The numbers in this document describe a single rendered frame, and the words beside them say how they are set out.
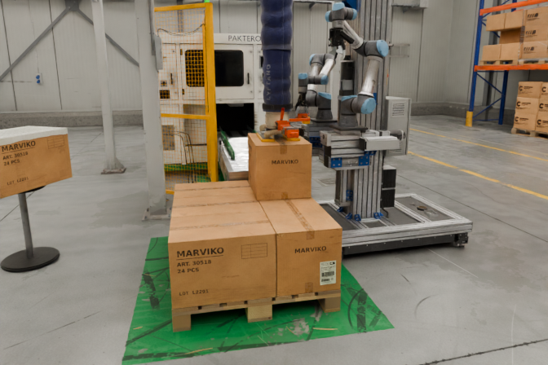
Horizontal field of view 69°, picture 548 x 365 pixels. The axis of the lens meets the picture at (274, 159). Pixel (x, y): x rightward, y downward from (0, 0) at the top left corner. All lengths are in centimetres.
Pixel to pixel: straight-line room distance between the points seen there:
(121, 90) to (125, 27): 172
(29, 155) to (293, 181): 189
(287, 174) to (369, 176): 84
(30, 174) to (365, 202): 258
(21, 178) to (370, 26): 277
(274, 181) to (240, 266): 75
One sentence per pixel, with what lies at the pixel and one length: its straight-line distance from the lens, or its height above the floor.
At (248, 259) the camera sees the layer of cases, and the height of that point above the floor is 40.
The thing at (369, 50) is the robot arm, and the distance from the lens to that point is 308.
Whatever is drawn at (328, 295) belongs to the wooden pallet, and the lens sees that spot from 258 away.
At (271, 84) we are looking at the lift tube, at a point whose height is 136.
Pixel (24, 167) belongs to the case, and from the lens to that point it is 333.
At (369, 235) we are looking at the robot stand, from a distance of 325.
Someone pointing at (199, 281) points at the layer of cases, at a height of 30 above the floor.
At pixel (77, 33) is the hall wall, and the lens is 1238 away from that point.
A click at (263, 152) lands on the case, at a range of 279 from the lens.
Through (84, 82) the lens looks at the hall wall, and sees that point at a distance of 1233.
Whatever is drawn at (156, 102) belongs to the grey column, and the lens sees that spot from 407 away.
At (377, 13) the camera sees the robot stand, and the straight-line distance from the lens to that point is 335.
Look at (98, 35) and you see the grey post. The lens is 630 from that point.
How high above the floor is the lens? 144
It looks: 12 degrees down
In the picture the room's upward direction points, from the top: straight up
